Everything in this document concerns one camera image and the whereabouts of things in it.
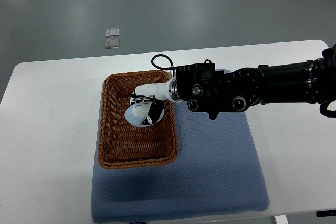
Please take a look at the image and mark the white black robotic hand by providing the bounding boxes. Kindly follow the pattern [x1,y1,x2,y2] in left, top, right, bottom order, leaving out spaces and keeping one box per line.
[130,81,175,126]

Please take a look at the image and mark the light blue plush toy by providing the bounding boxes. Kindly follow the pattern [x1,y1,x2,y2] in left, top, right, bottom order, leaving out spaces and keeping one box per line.
[124,102,164,128]

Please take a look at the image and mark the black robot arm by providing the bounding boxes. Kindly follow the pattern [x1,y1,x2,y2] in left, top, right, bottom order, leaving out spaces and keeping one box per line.
[175,47,335,120]

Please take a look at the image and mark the brown wicker basket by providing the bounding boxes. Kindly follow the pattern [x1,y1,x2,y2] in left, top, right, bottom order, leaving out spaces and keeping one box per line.
[97,70,179,170]

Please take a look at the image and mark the lower silver floor plate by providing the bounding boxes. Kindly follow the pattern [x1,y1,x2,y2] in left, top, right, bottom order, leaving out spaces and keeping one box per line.
[105,39,120,49]

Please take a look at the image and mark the silver floor plate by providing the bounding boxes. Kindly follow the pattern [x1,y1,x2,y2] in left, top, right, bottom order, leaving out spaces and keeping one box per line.
[106,28,119,38]
[105,39,120,49]

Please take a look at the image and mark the upper silver floor plate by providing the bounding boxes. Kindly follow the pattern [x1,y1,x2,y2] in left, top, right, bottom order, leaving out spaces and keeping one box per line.
[106,28,119,38]

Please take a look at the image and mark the blue quilted mat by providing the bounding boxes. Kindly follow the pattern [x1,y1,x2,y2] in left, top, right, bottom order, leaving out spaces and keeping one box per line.
[91,103,269,223]

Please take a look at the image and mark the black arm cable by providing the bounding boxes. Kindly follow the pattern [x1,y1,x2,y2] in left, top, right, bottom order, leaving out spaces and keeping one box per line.
[151,54,174,71]

